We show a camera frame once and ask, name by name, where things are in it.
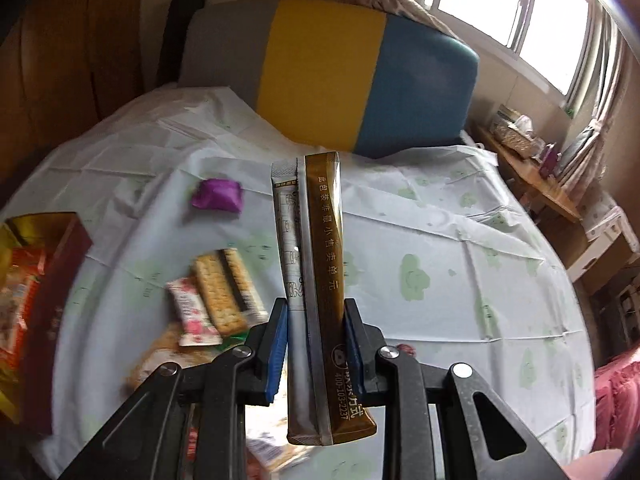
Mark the beige hanging curtain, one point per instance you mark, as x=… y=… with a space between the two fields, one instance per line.
x=595 y=110

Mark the cracker packet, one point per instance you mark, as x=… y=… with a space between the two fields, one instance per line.
x=217 y=295
x=246 y=280

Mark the clear puffed rice packet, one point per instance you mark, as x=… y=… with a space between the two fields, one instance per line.
x=152 y=355

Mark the clear peanut bag red print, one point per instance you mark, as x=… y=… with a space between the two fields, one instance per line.
x=20 y=300

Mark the small purple bottle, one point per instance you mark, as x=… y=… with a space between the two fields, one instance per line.
x=548 y=161

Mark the metal tin box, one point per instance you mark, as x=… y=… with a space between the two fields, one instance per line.
x=60 y=280

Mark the grey yellow blue chair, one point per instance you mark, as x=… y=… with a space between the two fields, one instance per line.
x=320 y=70

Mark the white cardboard box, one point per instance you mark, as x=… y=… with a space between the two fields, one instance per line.
x=600 y=240

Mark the window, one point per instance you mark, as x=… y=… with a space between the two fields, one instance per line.
x=550 y=25

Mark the silver stick packet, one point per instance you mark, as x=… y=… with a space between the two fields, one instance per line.
x=289 y=240

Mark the pink white candy packet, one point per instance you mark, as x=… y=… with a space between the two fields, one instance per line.
x=192 y=312

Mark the purple snack packet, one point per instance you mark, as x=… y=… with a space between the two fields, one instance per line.
x=217 y=195

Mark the white plastic tablecloth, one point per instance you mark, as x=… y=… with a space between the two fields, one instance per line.
x=425 y=260

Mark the green snack packet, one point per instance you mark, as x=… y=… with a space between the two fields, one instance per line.
x=234 y=344

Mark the pink red blanket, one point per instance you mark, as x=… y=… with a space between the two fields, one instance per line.
x=620 y=400

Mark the woven tissue box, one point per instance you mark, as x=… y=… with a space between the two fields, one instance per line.
x=515 y=132

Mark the wooden cabinet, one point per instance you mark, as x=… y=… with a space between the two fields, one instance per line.
x=60 y=60

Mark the wooden side shelf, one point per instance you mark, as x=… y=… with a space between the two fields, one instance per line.
x=540 y=185

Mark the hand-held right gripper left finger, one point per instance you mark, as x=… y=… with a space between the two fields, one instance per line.
x=276 y=355

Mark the brown stick packet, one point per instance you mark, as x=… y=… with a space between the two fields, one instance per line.
x=327 y=240

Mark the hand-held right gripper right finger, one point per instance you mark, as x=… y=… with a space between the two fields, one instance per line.
x=353 y=347

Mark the white snack packet red print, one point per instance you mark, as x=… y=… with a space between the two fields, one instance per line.
x=267 y=452

